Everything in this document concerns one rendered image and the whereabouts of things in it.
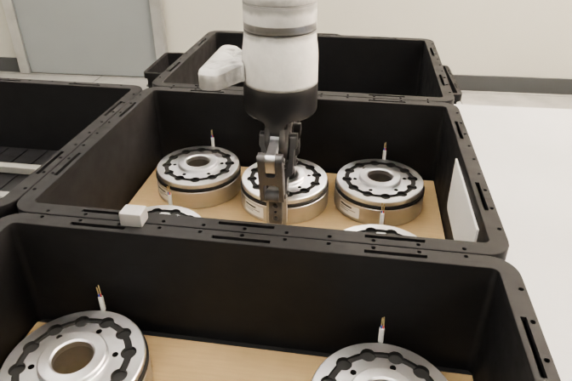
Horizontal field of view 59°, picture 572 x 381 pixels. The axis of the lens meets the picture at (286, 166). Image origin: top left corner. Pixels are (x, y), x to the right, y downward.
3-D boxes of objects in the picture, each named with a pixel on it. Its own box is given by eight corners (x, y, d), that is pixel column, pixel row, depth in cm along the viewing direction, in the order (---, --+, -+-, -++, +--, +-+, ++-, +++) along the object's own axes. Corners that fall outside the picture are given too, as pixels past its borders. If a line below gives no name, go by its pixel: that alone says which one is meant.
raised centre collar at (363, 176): (402, 172, 61) (403, 167, 61) (399, 193, 57) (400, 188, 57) (361, 167, 62) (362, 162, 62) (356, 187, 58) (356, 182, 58)
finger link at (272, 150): (264, 126, 51) (266, 142, 52) (255, 159, 48) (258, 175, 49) (288, 127, 50) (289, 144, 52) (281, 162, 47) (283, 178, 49)
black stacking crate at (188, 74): (422, 103, 94) (431, 42, 88) (441, 184, 68) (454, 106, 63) (214, 91, 99) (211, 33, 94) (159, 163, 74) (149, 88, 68)
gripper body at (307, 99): (313, 89, 46) (311, 178, 51) (322, 61, 54) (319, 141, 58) (233, 85, 47) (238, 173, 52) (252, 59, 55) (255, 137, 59)
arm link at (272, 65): (220, 62, 56) (216, 4, 53) (322, 67, 54) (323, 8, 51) (194, 92, 48) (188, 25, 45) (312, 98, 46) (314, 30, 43)
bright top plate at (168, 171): (248, 153, 66) (248, 149, 66) (225, 193, 58) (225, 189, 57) (176, 146, 68) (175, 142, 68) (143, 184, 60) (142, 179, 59)
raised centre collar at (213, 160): (223, 157, 64) (223, 153, 64) (210, 176, 60) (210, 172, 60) (186, 154, 65) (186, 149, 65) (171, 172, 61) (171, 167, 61)
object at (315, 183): (330, 164, 64) (330, 160, 64) (323, 207, 55) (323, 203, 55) (252, 158, 65) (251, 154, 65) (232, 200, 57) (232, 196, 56)
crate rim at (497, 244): (454, 120, 63) (456, 102, 62) (508, 282, 38) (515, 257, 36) (149, 102, 69) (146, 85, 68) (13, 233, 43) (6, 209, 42)
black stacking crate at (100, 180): (441, 186, 68) (454, 107, 62) (481, 368, 42) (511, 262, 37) (158, 164, 73) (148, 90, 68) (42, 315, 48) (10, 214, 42)
